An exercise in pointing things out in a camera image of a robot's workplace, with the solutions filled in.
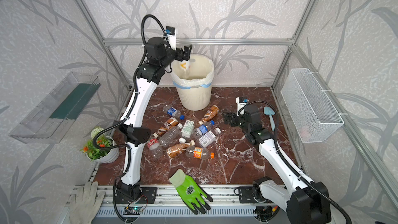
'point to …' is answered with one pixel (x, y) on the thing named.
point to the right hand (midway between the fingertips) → (230, 107)
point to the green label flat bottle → (187, 128)
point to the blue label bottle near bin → (173, 112)
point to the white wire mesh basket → (314, 116)
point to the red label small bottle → (153, 143)
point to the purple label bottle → (209, 137)
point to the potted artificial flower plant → (105, 155)
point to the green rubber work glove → (189, 192)
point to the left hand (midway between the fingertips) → (186, 36)
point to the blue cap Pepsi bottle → (202, 129)
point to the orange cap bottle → (199, 153)
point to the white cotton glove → (82, 211)
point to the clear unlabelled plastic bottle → (171, 137)
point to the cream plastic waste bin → (194, 99)
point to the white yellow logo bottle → (185, 65)
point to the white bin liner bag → (200, 73)
